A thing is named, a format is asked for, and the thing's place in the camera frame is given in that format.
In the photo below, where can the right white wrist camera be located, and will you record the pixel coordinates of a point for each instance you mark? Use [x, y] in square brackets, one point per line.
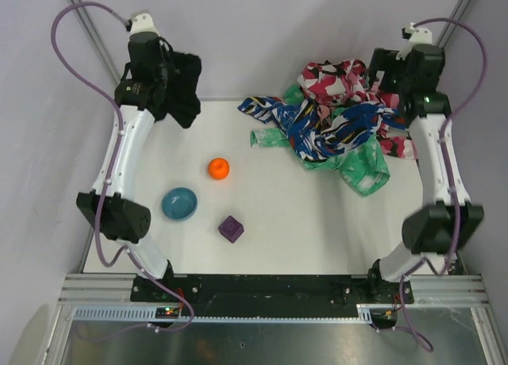
[414, 36]

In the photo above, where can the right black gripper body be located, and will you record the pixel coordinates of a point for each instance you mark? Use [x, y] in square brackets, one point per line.
[381, 73]

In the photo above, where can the orange toy fruit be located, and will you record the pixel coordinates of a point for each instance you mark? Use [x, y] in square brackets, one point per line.
[218, 168]

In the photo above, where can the blue patterned cloth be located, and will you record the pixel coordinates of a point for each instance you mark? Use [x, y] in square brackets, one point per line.
[315, 135]

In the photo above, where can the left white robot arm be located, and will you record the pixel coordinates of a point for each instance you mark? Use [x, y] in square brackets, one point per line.
[110, 206]

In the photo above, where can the pink patterned cloth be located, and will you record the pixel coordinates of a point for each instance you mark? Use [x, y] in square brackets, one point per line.
[336, 85]

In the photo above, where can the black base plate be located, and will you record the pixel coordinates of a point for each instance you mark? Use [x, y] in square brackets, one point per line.
[285, 296]

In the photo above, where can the purple toy cube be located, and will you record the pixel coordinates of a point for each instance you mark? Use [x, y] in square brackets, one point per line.
[231, 229]

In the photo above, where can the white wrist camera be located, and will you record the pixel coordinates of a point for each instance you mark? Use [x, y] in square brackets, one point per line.
[414, 36]
[141, 22]

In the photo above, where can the blue bowl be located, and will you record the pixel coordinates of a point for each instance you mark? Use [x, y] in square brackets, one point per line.
[179, 204]

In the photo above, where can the black cloth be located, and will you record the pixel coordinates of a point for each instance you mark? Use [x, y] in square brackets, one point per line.
[180, 98]

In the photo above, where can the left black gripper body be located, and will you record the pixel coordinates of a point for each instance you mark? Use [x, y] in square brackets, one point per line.
[184, 89]

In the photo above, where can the green white cloth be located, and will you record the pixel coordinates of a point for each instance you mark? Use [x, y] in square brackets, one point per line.
[363, 169]

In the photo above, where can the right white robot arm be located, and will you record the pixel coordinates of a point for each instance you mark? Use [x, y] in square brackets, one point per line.
[447, 218]

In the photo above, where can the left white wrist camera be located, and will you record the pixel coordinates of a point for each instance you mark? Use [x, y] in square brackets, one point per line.
[141, 22]

